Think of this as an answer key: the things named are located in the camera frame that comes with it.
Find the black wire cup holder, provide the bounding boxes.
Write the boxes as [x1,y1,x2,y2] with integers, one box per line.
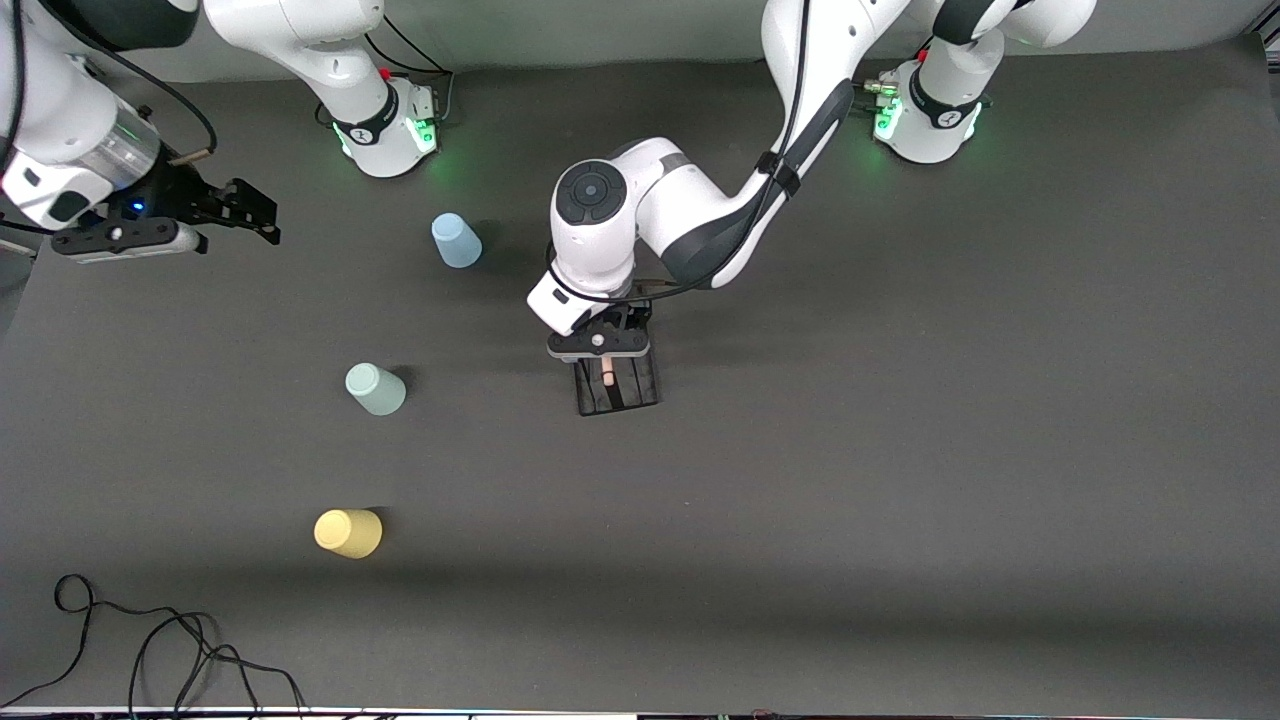
[574,345,662,418]

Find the pale green plastic cup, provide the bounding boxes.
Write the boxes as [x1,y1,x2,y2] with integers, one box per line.
[345,362,408,417]

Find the yellow plastic cup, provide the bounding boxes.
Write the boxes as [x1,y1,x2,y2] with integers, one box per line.
[314,508,384,560]

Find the light blue plastic cup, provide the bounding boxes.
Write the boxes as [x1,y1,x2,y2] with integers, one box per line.
[432,213,483,269]

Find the dark grey table cloth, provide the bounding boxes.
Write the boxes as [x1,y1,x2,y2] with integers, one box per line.
[0,40,1280,716]

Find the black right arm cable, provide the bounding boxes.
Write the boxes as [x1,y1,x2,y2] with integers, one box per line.
[0,0,218,166]

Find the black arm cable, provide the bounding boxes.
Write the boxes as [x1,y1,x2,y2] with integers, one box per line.
[545,0,813,304]
[0,0,218,166]

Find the black right arm base cables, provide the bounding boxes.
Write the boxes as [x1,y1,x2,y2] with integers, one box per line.
[365,5,457,127]

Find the black arm base cables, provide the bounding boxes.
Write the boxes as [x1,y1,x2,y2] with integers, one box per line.
[860,28,941,113]
[365,5,457,127]

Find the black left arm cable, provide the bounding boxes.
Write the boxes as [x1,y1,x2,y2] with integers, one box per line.
[545,0,813,304]

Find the black left arm base cables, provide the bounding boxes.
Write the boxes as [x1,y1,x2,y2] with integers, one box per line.
[860,28,941,113]

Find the loose black cable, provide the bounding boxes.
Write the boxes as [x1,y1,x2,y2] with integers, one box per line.
[0,573,307,720]

